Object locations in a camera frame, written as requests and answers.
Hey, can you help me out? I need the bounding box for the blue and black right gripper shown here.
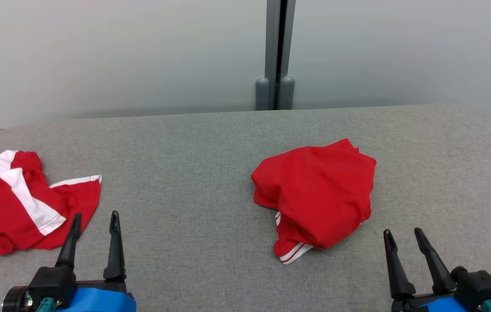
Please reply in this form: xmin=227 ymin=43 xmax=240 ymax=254
xmin=383 ymin=227 xmax=469 ymax=312

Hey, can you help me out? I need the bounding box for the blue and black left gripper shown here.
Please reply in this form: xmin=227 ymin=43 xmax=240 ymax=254
xmin=55 ymin=211 xmax=137 ymax=312

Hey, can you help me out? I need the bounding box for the red shirt with white collar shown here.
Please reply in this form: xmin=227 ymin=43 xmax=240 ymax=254
xmin=251 ymin=138 xmax=377 ymax=265

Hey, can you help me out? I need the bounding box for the grey cylindrical post foot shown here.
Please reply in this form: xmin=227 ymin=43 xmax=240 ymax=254
xmin=278 ymin=76 xmax=295 ymax=110
xmin=255 ymin=77 xmax=270 ymax=111

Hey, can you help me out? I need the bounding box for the grey partition post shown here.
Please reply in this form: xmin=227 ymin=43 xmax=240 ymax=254
xmin=265 ymin=0 xmax=296 ymax=110

